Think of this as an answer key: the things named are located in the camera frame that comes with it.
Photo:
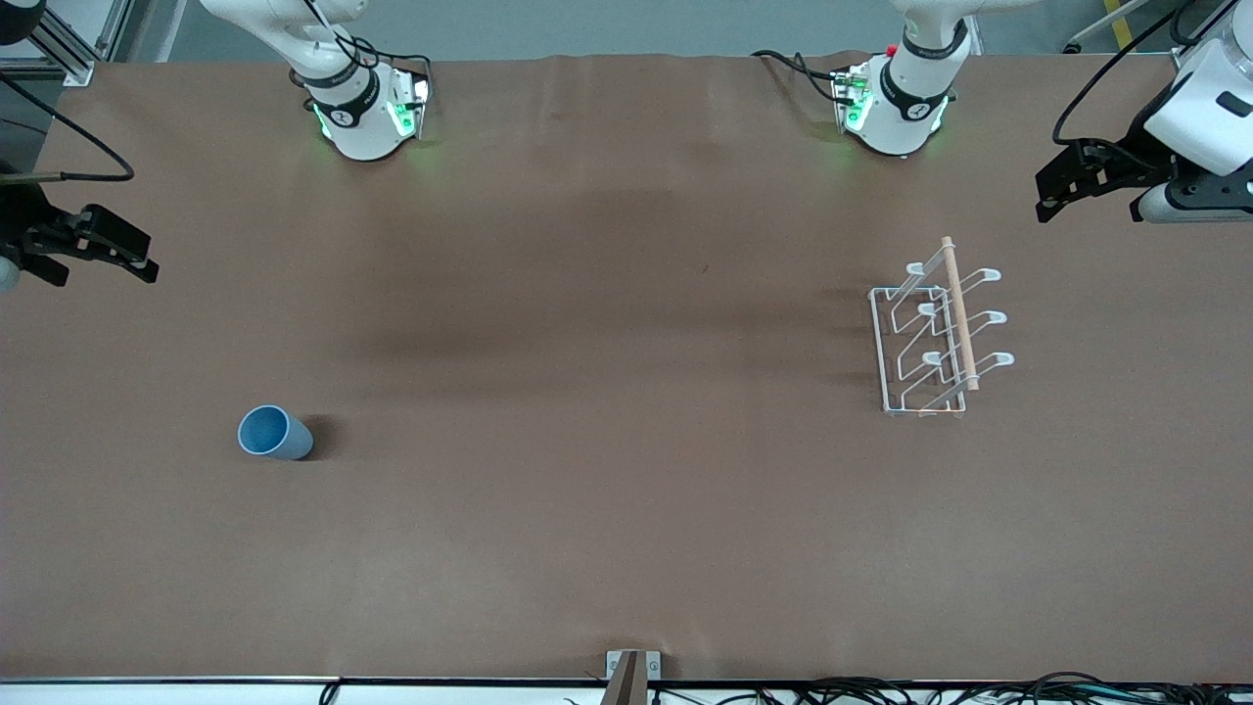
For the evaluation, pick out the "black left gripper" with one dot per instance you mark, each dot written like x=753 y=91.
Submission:
x=1138 y=155

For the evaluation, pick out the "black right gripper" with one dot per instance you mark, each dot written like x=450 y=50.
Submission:
x=22 y=220

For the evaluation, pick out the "blue plastic cup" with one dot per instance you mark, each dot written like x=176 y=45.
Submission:
x=284 y=441

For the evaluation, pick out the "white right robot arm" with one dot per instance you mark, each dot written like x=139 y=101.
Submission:
x=357 y=122

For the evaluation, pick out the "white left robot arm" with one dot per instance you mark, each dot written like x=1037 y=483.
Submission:
x=905 y=108

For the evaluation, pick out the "brown table cover sheet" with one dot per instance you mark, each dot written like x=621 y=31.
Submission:
x=587 y=441

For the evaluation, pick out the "aluminium frame profile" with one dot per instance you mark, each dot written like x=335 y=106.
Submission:
x=69 y=54

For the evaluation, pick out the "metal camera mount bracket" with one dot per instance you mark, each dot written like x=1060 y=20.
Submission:
x=631 y=671

